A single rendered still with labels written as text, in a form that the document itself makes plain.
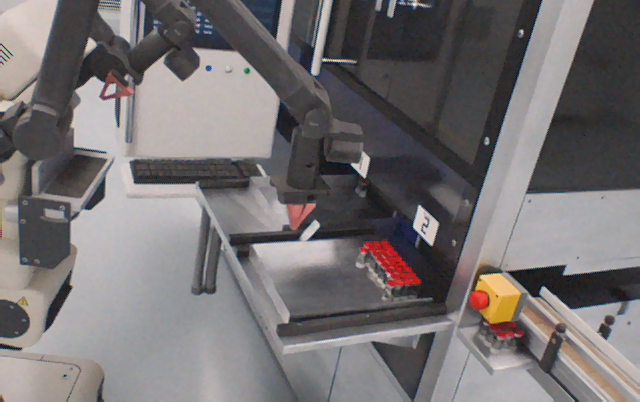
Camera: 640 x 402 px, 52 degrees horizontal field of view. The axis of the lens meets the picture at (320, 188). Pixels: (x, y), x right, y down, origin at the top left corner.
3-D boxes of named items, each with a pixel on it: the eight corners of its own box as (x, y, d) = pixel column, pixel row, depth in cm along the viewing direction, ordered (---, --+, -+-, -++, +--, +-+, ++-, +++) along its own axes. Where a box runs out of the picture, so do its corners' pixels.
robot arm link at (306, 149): (292, 118, 119) (295, 130, 114) (329, 122, 120) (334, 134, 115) (287, 153, 122) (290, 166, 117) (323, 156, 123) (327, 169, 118)
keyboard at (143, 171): (254, 164, 215) (255, 158, 214) (266, 184, 204) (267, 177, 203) (128, 163, 200) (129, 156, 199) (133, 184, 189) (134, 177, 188)
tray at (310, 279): (376, 247, 166) (379, 235, 165) (428, 310, 145) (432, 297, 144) (248, 257, 152) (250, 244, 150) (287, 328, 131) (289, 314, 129)
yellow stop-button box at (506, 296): (496, 299, 140) (506, 271, 137) (518, 320, 134) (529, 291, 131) (468, 303, 136) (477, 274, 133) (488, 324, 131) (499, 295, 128)
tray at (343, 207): (355, 184, 198) (357, 174, 196) (397, 228, 177) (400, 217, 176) (248, 187, 183) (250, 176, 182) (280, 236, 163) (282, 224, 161)
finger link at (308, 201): (310, 237, 125) (318, 193, 120) (275, 239, 122) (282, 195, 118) (298, 219, 130) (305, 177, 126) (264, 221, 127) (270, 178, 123)
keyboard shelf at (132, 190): (253, 160, 225) (254, 153, 224) (276, 199, 202) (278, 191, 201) (117, 158, 208) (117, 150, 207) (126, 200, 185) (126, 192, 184)
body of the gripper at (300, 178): (330, 198, 122) (337, 163, 119) (279, 201, 118) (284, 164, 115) (317, 183, 127) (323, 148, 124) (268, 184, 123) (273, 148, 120)
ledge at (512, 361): (505, 327, 148) (508, 320, 147) (543, 366, 138) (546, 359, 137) (455, 335, 142) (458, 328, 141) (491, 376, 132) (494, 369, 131)
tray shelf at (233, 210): (346, 182, 203) (348, 177, 202) (479, 324, 147) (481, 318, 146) (194, 187, 182) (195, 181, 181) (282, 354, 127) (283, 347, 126)
